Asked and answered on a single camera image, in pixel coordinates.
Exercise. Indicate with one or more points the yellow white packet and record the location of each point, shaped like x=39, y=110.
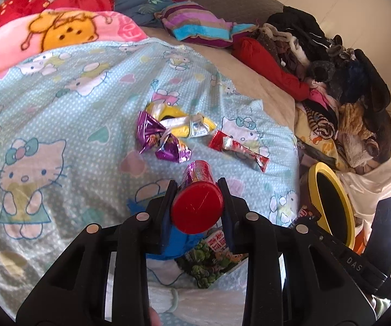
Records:
x=171, y=110

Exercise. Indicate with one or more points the pink bear print blanket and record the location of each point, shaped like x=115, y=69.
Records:
x=12, y=54

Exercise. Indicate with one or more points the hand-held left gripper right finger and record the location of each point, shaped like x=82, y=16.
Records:
x=229, y=234

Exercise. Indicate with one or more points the red garment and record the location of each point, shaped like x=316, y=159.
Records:
x=277, y=71

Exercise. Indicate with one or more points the blue plastic bag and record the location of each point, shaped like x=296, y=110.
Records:
x=176, y=244

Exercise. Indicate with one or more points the red silver wrapper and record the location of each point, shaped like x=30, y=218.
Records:
x=219, y=141

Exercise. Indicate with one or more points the light blue cat print blanket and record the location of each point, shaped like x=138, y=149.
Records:
x=80, y=115

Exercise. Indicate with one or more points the yellow rimmed black bin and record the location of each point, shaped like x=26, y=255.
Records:
x=312, y=183

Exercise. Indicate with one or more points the yellow cartoon print blanket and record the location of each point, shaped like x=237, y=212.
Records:
x=321, y=142

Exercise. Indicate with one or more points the cream cloth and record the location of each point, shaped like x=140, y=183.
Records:
x=369, y=183

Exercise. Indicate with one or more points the purple striped pillow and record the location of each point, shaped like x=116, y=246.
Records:
x=195, y=23

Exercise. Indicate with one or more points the person's left hand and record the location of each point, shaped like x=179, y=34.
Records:
x=155, y=317

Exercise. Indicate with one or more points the blue floral quilt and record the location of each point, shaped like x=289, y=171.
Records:
x=137, y=6

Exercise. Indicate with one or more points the red floral quilt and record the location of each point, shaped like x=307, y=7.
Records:
x=69, y=1

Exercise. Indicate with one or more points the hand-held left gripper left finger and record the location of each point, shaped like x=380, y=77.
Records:
x=166, y=231

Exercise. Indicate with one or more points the pile of clothes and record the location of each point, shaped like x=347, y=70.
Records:
x=352, y=85

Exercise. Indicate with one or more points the beige bed sheet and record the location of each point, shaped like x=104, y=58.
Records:
x=250, y=88

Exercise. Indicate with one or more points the purple foil wrapper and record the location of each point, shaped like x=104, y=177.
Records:
x=149, y=129
x=175, y=149

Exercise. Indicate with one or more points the green pea snack packet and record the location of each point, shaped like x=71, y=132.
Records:
x=205, y=265

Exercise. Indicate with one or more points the white foam net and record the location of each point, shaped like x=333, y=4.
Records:
x=188, y=302

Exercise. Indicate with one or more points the red capped tube can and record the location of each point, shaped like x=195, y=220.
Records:
x=197, y=207

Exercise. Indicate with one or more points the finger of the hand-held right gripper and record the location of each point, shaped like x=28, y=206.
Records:
x=328, y=236

